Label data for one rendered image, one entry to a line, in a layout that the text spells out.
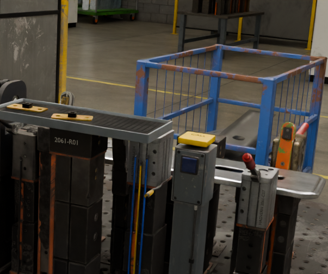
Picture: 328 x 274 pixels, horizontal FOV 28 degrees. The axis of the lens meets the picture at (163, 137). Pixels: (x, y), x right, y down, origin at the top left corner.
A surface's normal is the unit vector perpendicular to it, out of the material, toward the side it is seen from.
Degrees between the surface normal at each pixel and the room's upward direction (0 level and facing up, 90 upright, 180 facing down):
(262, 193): 90
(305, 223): 0
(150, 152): 90
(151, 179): 90
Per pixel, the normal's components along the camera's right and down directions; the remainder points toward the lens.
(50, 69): 0.88, 0.19
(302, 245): 0.07, -0.96
